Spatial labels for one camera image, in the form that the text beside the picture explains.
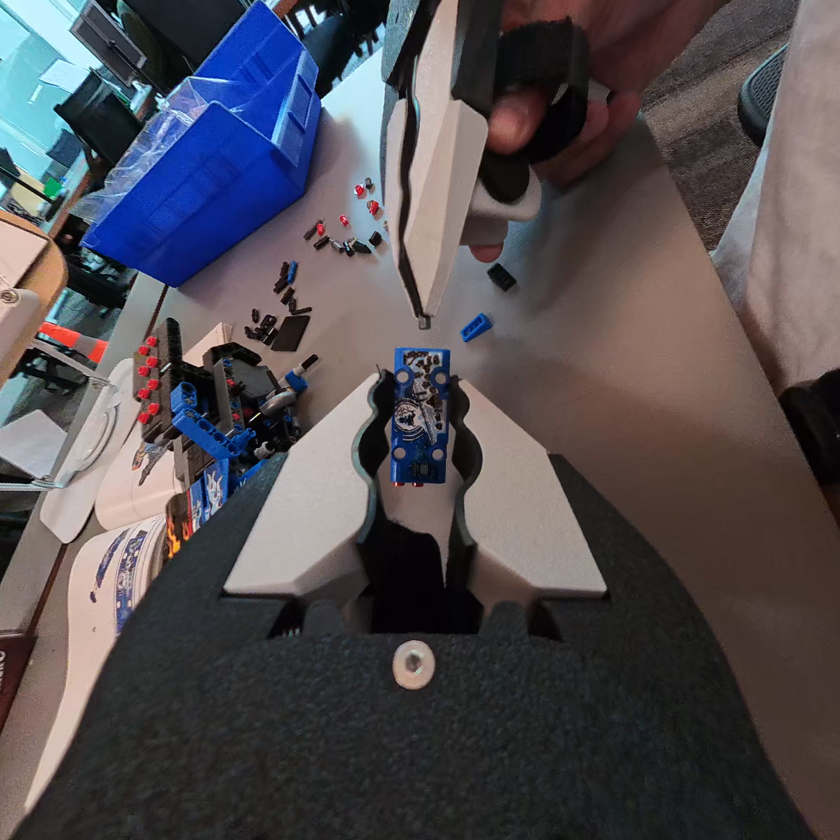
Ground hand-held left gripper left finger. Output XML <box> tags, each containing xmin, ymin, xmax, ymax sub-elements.
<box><xmin>222</xmin><ymin>371</ymin><xmax>395</xmax><ymax>634</ymax></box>

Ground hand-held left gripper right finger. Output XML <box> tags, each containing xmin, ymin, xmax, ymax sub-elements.
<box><xmin>448</xmin><ymin>375</ymin><xmax>609</xmax><ymax>621</ymax></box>

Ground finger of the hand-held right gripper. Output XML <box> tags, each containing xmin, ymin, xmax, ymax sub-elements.
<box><xmin>382</xmin><ymin>98</ymin><xmax>424</xmax><ymax>319</ymax></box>
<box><xmin>402</xmin><ymin>0</ymin><xmax>491</xmax><ymax>320</ymax></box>

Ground blue lego panel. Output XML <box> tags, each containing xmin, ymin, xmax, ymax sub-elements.
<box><xmin>391</xmin><ymin>346</ymin><xmax>452</xmax><ymax>488</ymax></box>

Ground group of red black lego pins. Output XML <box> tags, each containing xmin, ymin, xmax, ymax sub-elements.
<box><xmin>303</xmin><ymin>177</ymin><xmax>385</xmax><ymax>258</ymax></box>

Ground blue black lego truck model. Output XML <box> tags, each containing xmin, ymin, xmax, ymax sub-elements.
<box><xmin>134</xmin><ymin>317</ymin><xmax>322</xmax><ymax>559</ymax></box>

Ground white lego instruction booklet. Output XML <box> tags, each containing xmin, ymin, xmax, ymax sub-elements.
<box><xmin>95</xmin><ymin>322</ymin><xmax>237</xmax><ymax>517</ymax></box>

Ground black flat lego tile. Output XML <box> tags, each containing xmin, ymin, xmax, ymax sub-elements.
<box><xmin>271</xmin><ymin>315</ymin><xmax>311</xmax><ymax>353</ymax></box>

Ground group of black lego connectors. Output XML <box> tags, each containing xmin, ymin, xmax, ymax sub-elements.
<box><xmin>243</xmin><ymin>260</ymin><xmax>314</xmax><ymax>347</ymax></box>

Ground person's right hand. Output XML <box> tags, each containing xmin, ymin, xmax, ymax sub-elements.
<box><xmin>468</xmin><ymin>0</ymin><xmax>731</xmax><ymax>265</ymax></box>

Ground blue plastic storage bin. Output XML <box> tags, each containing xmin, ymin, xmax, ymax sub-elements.
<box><xmin>82</xmin><ymin>0</ymin><xmax>324</xmax><ymax>288</ymax></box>

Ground clear acrylic stand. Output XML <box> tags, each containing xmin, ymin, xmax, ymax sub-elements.
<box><xmin>0</xmin><ymin>373</ymin><xmax>126</xmax><ymax>491</ymax></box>

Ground clear plastic bag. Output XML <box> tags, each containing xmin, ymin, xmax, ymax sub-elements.
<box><xmin>98</xmin><ymin>74</ymin><xmax>290</xmax><ymax>217</ymax></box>

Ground orange white striped bar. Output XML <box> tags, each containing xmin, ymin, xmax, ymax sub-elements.
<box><xmin>36</xmin><ymin>320</ymin><xmax>110</xmax><ymax>366</ymax></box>

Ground black monitor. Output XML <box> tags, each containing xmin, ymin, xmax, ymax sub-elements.
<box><xmin>54</xmin><ymin>69</ymin><xmax>143</xmax><ymax>166</ymax></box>

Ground dark brown printed box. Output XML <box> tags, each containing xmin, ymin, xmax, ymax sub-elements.
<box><xmin>0</xmin><ymin>629</ymin><xmax>38</xmax><ymax>731</ymax></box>

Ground black mesh office chair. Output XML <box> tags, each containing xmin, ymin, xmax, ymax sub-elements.
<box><xmin>738</xmin><ymin>45</ymin><xmax>790</xmax><ymax>149</ymax></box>

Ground black strap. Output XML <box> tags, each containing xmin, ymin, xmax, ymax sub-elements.
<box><xmin>780</xmin><ymin>369</ymin><xmax>840</xmax><ymax>501</ymax></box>

